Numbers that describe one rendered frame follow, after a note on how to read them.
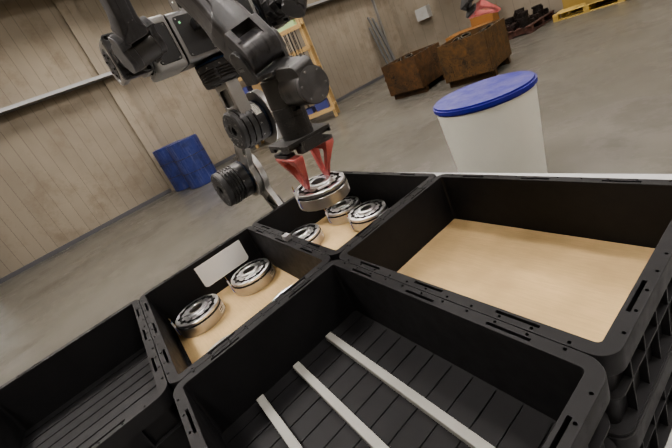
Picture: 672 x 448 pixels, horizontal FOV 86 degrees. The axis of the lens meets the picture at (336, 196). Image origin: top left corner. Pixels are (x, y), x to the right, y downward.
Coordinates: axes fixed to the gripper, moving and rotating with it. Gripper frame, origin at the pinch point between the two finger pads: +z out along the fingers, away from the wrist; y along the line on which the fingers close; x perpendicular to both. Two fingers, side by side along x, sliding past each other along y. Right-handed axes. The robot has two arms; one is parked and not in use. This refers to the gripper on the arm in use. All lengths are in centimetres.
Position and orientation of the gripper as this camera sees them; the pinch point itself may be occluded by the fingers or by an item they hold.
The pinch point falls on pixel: (316, 178)
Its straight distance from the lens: 68.2
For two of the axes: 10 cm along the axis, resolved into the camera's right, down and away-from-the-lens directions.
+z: 3.3, 8.5, 4.1
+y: 7.2, -5.0, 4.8
